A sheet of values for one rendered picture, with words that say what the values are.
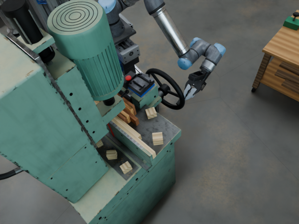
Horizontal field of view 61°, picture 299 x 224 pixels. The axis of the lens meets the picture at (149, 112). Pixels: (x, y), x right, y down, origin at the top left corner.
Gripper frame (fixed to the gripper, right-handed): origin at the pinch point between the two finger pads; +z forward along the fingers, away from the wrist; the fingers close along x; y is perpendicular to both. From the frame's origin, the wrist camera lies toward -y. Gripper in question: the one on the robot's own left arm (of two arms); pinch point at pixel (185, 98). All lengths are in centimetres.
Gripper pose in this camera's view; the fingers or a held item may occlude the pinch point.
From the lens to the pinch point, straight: 147.1
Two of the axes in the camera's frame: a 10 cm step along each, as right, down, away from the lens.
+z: -5.4, 8.3, 1.3
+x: -7.3, -5.4, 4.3
